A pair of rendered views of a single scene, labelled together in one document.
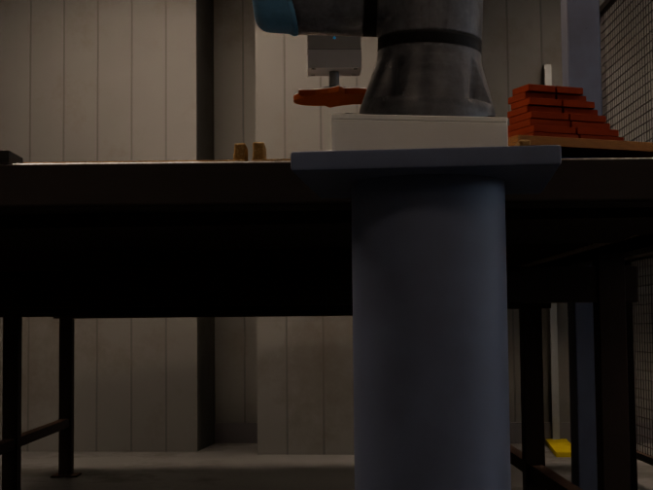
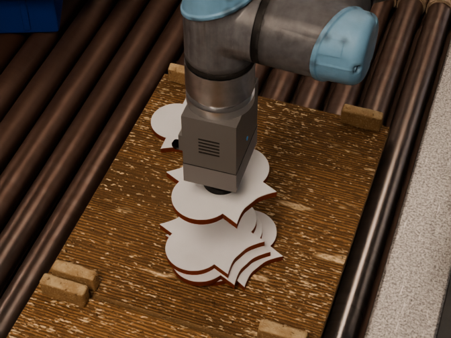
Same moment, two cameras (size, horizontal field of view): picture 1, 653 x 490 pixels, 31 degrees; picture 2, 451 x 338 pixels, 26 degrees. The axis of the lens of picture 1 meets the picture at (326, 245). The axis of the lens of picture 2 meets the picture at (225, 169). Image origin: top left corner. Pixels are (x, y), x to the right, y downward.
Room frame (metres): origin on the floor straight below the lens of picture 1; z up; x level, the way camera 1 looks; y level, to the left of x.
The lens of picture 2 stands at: (1.60, 0.72, 1.93)
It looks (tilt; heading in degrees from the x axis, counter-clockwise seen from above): 47 degrees down; 289
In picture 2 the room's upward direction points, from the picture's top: straight up
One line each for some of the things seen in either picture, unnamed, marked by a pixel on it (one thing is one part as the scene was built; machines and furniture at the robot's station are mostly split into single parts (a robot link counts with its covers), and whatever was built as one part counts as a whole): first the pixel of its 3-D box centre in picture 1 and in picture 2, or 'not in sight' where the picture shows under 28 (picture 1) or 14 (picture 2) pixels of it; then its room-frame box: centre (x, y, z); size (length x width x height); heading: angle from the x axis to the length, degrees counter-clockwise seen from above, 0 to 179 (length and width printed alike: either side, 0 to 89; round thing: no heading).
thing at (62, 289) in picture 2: not in sight; (64, 290); (2.02, 0.12, 0.95); 0.06 x 0.02 x 0.03; 179
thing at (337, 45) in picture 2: not in sight; (320, 29); (1.77, -0.03, 1.31); 0.11 x 0.11 x 0.08; 88
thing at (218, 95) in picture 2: not in sight; (221, 72); (1.87, -0.02, 1.23); 0.08 x 0.08 x 0.05
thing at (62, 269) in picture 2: not in sight; (74, 275); (2.02, 0.10, 0.95); 0.06 x 0.02 x 0.03; 0
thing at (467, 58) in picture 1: (428, 85); not in sight; (1.31, -0.12, 0.96); 0.15 x 0.15 x 0.10
